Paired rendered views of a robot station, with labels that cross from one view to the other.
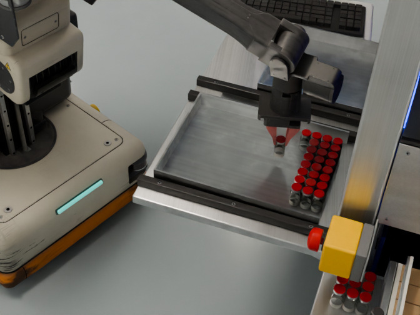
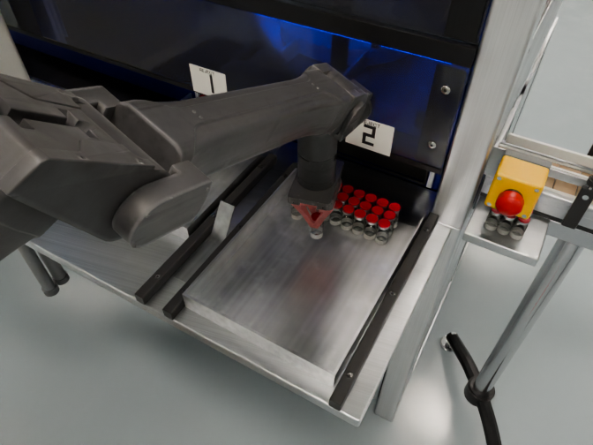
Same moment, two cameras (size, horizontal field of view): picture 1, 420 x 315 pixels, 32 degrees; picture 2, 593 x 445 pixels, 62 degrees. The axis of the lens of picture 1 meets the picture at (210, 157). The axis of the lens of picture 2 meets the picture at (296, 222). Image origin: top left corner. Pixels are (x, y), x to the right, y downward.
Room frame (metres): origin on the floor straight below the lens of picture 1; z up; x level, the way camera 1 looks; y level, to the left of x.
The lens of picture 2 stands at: (1.00, 0.41, 1.53)
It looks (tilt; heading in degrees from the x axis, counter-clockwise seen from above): 47 degrees down; 282
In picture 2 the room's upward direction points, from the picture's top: straight up
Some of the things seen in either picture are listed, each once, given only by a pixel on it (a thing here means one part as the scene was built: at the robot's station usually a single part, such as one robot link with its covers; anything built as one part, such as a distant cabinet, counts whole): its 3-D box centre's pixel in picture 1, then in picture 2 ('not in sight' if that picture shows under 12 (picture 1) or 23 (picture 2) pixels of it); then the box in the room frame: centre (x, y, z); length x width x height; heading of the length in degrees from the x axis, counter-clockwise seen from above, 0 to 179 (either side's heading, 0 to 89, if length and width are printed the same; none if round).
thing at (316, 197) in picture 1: (327, 174); (352, 199); (1.03, -0.24, 0.90); 0.18 x 0.02 x 0.05; 162
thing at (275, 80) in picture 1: (291, 74); (319, 133); (1.09, -0.15, 1.11); 0.07 x 0.06 x 0.07; 64
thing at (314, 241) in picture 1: (319, 240); (510, 201); (0.79, -0.19, 0.99); 0.04 x 0.04 x 0.04; 72
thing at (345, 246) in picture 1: (345, 247); (516, 184); (0.78, -0.23, 0.99); 0.08 x 0.07 x 0.07; 72
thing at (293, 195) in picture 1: (305, 167); (341, 214); (1.05, -0.20, 0.90); 0.18 x 0.02 x 0.05; 162
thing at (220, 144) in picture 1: (254, 155); (311, 260); (1.08, -0.09, 0.90); 0.34 x 0.26 x 0.04; 72
